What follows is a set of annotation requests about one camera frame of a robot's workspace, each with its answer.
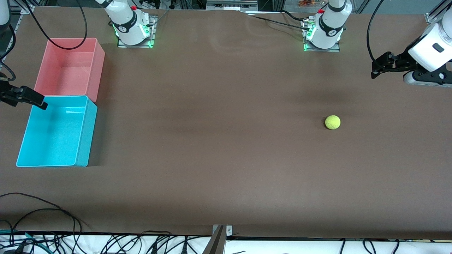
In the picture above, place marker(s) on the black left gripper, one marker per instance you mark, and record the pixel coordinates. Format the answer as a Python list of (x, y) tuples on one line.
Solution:
[(402, 62)]

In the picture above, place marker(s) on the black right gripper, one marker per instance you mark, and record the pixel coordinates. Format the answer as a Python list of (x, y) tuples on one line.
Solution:
[(7, 95)]

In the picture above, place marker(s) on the yellow-green tennis ball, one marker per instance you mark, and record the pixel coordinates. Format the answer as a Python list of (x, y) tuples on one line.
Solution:
[(332, 122)]

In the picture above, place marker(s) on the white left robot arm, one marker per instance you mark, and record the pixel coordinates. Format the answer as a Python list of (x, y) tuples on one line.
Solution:
[(328, 28)]

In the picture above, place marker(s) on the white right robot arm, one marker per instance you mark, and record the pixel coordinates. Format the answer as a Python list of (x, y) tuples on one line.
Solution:
[(127, 24)]

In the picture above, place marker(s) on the pink plastic bin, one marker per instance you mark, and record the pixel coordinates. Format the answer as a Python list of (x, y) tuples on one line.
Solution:
[(67, 74)]

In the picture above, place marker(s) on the blue plastic bin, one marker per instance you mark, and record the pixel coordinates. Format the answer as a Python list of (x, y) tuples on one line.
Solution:
[(53, 137)]

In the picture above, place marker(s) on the orange small parts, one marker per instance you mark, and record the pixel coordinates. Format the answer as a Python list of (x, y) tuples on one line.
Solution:
[(309, 3)]

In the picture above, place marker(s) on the grey metal box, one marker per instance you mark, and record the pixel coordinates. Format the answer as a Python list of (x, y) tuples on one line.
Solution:
[(231, 5)]

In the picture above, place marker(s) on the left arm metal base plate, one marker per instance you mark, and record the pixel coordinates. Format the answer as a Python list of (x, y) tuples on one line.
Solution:
[(335, 49)]

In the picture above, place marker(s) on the aluminium frame profile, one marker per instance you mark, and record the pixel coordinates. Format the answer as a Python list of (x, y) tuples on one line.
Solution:
[(25, 8), (436, 14)]

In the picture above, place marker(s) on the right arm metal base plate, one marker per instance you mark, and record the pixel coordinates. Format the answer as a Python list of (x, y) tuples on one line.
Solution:
[(152, 35)]

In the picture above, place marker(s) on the silver mounting bracket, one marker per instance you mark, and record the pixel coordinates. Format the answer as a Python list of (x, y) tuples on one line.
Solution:
[(229, 230)]

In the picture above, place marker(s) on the grey mount bar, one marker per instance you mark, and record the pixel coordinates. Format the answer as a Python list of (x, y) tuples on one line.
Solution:
[(216, 245)]

